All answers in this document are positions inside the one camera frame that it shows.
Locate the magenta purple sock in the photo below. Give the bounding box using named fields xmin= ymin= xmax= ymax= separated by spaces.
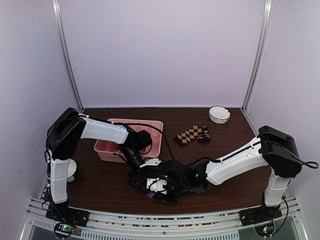
xmin=146 ymin=192 xmax=156 ymax=199

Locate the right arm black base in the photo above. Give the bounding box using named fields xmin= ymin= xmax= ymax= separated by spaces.
xmin=239 ymin=206 xmax=282 ymax=226

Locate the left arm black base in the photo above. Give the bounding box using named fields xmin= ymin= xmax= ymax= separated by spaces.
xmin=45 ymin=201 xmax=90 ymax=227

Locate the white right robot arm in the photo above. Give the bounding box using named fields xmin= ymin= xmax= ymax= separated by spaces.
xmin=140 ymin=125 xmax=302 ymax=221

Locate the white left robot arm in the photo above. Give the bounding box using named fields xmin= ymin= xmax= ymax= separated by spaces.
xmin=44 ymin=107 xmax=164 ymax=222

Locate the pink divided plastic tray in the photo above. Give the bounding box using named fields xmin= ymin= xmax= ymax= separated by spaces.
xmin=94 ymin=118 xmax=164 ymax=163

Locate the brown checkered sock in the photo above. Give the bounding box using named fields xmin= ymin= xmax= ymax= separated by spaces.
xmin=174 ymin=125 xmax=212 ymax=147

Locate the white scalloped bowl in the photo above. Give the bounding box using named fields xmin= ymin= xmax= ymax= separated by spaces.
xmin=208 ymin=105 xmax=231 ymax=124

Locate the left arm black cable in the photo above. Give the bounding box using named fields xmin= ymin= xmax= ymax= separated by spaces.
xmin=44 ymin=117 xmax=176 ymax=163

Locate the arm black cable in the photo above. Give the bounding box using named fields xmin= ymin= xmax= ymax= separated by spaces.
xmin=44 ymin=117 xmax=176 ymax=163
xmin=187 ymin=142 xmax=320 ymax=171

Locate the aluminium front frame rail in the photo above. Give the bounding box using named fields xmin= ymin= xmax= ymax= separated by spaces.
xmin=19 ymin=196 xmax=308 ymax=240

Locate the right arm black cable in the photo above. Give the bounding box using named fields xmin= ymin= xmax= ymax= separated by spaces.
xmin=187 ymin=142 xmax=320 ymax=171

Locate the aluminium right corner post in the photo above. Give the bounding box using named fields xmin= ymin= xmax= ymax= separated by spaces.
xmin=242 ymin=0 xmax=273 ymax=114

